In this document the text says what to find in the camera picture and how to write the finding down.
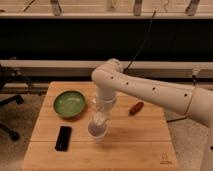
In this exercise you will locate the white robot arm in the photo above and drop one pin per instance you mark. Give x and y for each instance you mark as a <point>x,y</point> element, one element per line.
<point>194,102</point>

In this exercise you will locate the white ceramic cup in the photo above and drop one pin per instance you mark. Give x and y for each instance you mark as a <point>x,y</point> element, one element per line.
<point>96,138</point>

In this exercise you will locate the black smartphone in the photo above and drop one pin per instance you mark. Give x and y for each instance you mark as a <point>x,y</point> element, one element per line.
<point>63,138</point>

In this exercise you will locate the green ceramic bowl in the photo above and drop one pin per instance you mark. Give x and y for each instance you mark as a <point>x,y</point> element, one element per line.
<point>69,104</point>

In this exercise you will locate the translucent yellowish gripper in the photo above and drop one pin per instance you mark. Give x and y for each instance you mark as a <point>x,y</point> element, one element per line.
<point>102,113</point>

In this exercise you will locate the black office chair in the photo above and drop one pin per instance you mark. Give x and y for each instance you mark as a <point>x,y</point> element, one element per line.
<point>14,135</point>

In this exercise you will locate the reddish brown sausage toy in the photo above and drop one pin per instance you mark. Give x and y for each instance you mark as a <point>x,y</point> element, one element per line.
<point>136,108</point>

